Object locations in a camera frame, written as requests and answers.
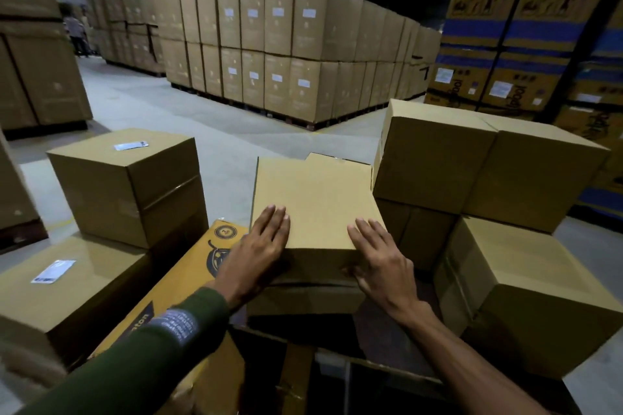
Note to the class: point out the person's right hand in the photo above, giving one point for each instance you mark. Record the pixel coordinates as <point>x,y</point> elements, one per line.
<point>387,273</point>

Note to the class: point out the person's left hand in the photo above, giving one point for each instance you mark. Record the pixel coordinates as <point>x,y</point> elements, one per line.
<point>248,263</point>

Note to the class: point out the person's right thumb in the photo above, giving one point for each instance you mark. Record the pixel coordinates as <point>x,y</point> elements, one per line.
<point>355,273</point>

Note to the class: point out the person's left fingers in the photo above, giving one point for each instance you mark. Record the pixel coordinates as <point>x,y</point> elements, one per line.
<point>272,227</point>

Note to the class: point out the plain cardboard box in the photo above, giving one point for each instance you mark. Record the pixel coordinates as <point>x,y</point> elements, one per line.
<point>525,293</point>
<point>413,229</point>
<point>316,200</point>
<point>535,176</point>
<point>428,156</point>

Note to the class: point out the person's right forearm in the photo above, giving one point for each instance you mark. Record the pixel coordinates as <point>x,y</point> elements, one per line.
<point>457,361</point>

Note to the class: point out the person's left forearm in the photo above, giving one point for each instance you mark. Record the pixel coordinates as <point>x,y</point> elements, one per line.
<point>141,356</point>

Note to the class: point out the low cardboard box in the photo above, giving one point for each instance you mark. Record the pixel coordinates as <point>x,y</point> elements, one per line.
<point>306,298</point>

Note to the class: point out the yellow printed cardboard box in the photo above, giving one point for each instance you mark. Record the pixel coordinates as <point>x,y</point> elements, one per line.
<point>194,273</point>

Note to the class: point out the open dark cardboard box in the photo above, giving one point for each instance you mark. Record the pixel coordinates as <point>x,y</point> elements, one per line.
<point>340,371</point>

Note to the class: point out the small labelled cardboard box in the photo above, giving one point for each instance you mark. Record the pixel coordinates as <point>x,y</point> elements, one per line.
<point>126,185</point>

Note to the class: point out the pallet block of labelled cartons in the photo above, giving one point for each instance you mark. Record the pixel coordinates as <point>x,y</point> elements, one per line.
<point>292,49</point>

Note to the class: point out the large labelled cardboard box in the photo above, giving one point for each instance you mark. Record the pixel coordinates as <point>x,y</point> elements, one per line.
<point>73,293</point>

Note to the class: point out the distant row of stacked cartons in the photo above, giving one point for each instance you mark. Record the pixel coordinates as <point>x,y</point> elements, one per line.
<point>124,30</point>

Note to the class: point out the tall stack of brown cartons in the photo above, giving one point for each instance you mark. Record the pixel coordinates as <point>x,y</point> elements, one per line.
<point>34,49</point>

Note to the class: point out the stack of blue striped cartons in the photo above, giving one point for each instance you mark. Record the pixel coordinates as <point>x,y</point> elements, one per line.
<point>535,30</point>

